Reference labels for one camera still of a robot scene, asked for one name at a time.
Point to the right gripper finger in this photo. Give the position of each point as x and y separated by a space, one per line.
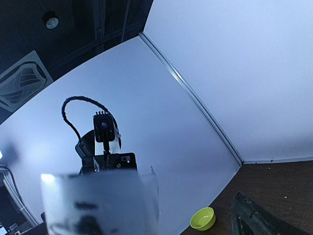
249 218

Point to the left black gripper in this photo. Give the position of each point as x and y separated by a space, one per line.
99 163

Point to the white handled metal tongs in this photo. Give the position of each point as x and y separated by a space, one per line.
114 202

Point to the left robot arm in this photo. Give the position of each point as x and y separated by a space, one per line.
86 146

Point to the green plastic bowl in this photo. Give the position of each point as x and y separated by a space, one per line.
203 219

